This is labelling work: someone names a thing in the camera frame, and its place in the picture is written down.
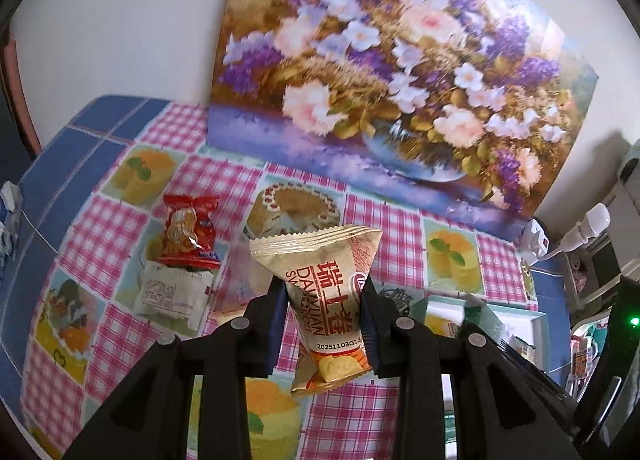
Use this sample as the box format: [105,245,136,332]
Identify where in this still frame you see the gold swiss roll packet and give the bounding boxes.
[250,225,383,397]

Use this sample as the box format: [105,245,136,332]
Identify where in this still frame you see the white teal-rimmed tray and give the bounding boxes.
[410,296,553,459]

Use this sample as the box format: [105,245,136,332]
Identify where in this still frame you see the white bread packet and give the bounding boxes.
[134,261,215,331]

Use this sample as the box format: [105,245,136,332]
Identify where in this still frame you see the white shelf unit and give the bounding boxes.
[565,143,639,328]

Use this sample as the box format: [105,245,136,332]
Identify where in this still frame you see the white power socket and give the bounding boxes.
[516,218,549,266]

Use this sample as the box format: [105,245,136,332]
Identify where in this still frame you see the red cracker packet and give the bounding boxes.
[160,194,220,269]

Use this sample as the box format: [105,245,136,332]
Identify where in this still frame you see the white light bulb lamp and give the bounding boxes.
[524,203,611,266]

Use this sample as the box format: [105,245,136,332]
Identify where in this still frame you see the checkered food print tablecloth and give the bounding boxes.
[0,93,572,460]

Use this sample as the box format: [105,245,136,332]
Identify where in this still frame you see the floral painting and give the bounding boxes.
[207,0,598,240]

